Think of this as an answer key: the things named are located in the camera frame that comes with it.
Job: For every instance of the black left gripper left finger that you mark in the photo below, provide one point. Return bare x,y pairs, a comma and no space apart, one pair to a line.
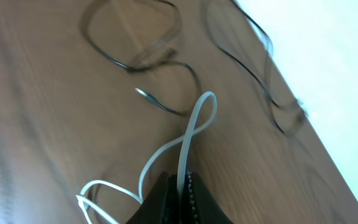
161,206

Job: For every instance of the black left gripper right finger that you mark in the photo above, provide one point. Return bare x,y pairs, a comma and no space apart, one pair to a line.
198,206

